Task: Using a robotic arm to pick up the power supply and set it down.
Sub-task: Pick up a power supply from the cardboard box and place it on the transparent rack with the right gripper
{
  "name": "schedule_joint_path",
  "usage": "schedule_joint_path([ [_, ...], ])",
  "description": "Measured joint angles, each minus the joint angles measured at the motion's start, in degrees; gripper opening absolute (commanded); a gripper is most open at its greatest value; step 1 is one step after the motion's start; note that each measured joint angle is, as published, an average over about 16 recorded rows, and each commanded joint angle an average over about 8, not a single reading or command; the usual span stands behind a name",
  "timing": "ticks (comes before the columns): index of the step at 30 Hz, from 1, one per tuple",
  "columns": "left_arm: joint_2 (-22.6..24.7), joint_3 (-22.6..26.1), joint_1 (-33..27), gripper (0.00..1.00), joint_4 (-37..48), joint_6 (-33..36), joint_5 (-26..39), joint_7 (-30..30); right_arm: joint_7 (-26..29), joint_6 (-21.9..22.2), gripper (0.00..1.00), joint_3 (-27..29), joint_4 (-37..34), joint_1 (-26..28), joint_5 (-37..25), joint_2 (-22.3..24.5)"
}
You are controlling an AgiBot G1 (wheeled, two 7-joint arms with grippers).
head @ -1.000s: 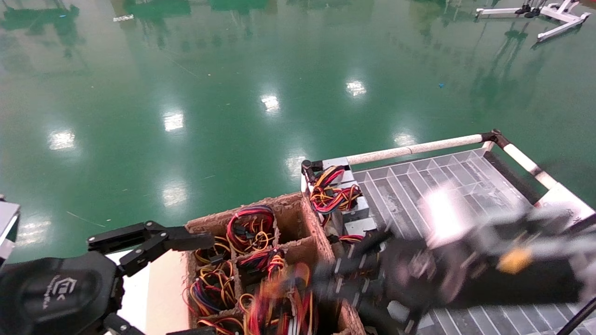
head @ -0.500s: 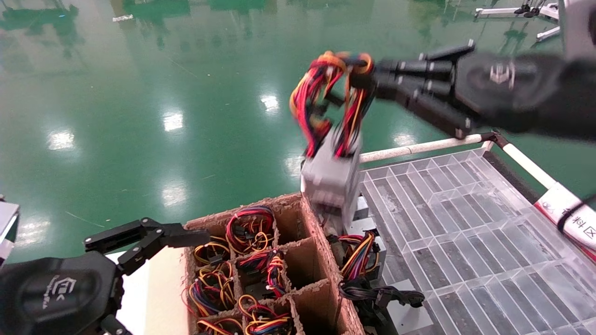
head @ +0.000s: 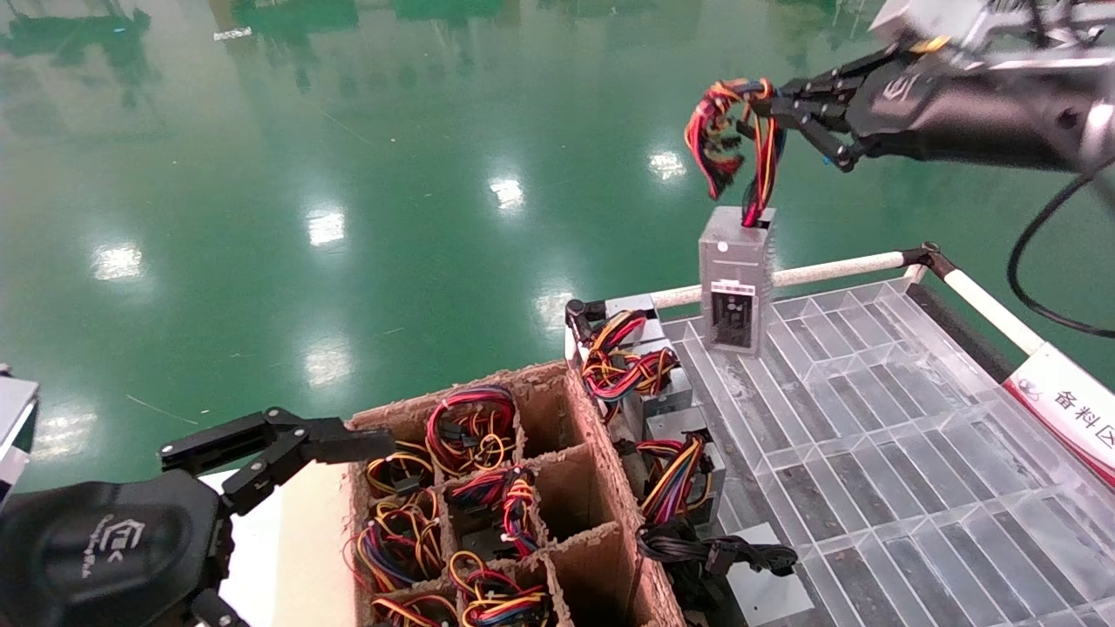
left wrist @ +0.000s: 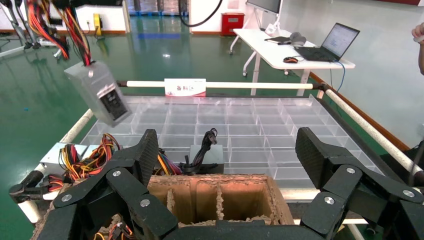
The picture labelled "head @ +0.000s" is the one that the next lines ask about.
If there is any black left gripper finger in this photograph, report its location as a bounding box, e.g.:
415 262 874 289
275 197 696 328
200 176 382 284
220 409 396 516

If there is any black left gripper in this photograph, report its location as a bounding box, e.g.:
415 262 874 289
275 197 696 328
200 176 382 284
0 409 284 627

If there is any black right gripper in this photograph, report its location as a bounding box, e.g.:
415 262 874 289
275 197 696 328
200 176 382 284
771 49 1090 172

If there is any power supply with coloured wires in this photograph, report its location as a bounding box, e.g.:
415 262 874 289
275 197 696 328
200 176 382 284
579 344 693 417
370 594 458 627
341 492 443 595
614 408 726 528
684 77 785 358
444 550 551 627
566 294 670 351
422 386 517 478
446 469 537 558
364 442 432 499

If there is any pale flat board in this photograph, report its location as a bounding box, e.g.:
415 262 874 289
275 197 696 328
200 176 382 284
199 460 358 627

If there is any brown cardboard divider box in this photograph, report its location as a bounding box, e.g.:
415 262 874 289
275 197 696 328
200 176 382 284
344 361 685 627

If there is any black foam strip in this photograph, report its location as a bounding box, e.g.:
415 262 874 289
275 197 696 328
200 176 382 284
906 283 1016 384

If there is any clear plastic divider tray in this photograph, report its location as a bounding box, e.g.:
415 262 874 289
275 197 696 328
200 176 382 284
658 277 1115 627

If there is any red and white sign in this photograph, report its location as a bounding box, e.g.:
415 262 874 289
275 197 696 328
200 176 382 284
1002 342 1115 489

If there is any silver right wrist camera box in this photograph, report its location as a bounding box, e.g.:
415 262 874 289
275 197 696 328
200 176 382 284
869 0 1115 74

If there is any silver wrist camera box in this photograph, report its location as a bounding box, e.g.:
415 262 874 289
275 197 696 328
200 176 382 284
869 0 1115 74
0 373 40 499

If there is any white tube rack frame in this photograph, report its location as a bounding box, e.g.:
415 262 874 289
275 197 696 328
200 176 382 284
562 242 1046 360

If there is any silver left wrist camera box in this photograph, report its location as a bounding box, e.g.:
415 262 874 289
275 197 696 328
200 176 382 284
0 373 40 499

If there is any long black cable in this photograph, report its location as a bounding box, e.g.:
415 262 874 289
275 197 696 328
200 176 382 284
1008 157 1115 340

